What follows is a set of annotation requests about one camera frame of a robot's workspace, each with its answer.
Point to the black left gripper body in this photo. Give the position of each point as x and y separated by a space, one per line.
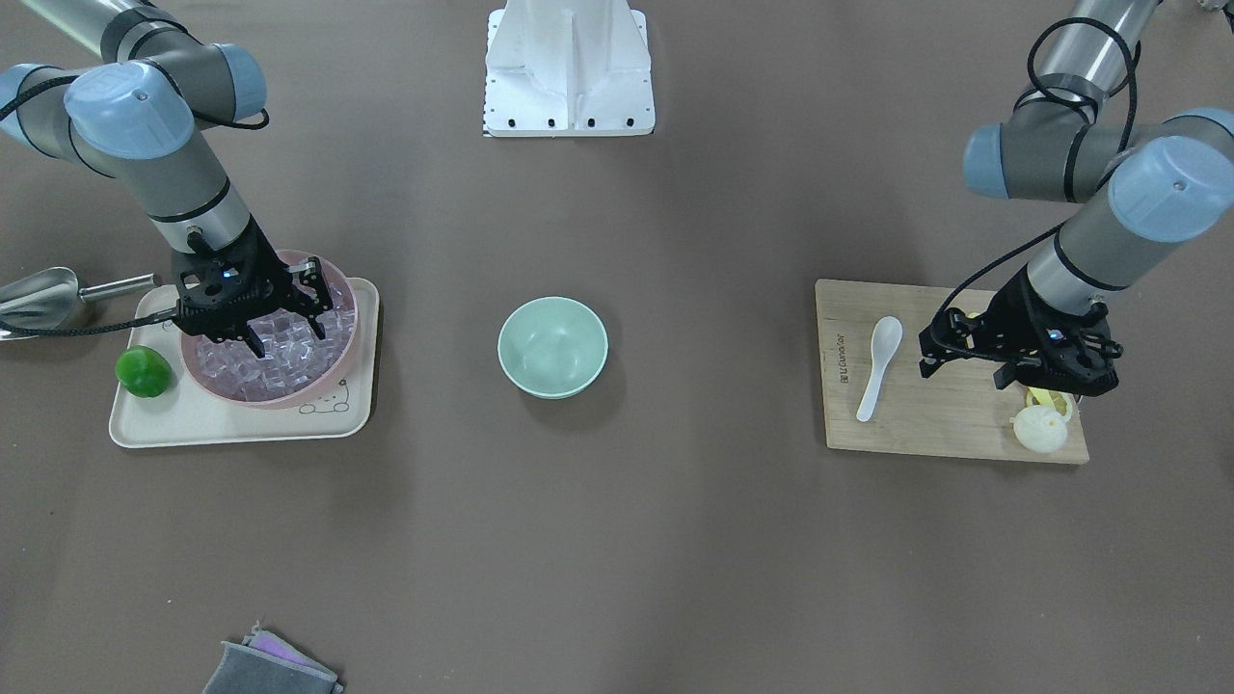
1016 310

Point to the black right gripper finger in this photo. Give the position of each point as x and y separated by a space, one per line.
312 295
247 333

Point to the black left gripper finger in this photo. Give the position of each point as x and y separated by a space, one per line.
936 352
1009 373

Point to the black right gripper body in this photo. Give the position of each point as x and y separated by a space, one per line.
261 267

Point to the white ceramic spoon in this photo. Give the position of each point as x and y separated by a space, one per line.
884 345

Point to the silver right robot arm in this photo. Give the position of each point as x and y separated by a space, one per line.
139 117

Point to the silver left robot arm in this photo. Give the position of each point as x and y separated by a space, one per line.
1140 193

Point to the pink bowl of ice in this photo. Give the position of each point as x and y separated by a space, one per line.
296 365

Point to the white round measuring spoon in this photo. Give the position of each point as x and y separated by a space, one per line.
1040 429

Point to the metal ice scoop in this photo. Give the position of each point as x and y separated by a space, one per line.
57 299

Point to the mint green bowl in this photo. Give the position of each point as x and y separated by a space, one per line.
553 347

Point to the wooden cutting board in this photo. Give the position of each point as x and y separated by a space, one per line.
956 414

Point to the beige plastic tray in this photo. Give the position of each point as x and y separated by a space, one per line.
187 414

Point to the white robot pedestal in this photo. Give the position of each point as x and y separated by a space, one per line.
568 69

